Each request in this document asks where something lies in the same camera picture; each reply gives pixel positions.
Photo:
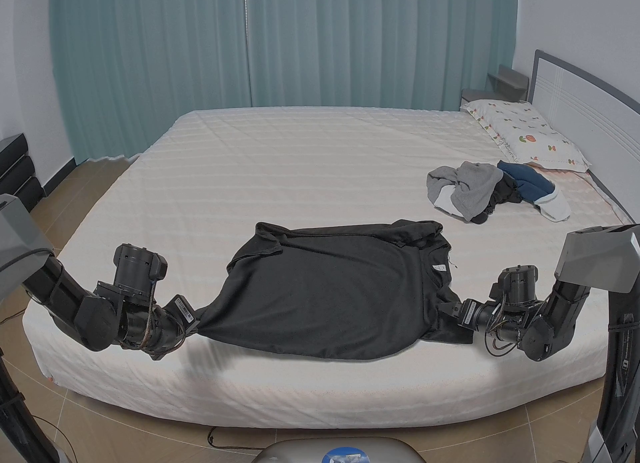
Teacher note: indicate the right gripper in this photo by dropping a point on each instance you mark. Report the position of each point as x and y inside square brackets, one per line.
[482, 317]

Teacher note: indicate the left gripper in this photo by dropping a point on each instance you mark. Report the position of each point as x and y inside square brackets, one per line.
[170, 331]

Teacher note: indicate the black T-shirt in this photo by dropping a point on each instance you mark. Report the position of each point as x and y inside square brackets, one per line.
[325, 291]

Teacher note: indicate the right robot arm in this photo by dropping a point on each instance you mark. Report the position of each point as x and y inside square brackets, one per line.
[565, 301]

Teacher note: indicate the pile of clothes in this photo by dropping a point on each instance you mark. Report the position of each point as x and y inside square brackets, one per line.
[470, 191]

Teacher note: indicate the bed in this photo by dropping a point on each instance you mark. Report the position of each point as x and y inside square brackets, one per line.
[300, 176]

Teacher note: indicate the white printed pillow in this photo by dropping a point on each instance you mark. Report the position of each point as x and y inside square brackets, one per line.
[530, 135]

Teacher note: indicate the grey bedside table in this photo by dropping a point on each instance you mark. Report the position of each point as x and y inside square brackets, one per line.
[510, 81]

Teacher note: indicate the blue-green curtain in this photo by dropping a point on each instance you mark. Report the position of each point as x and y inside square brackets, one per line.
[375, 25]
[150, 50]

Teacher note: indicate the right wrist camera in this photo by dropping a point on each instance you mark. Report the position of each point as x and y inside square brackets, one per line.
[497, 287]

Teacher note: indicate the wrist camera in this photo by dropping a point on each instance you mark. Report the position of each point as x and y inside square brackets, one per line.
[497, 287]
[159, 267]

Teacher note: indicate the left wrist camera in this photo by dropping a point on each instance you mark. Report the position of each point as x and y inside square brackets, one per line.
[159, 267]

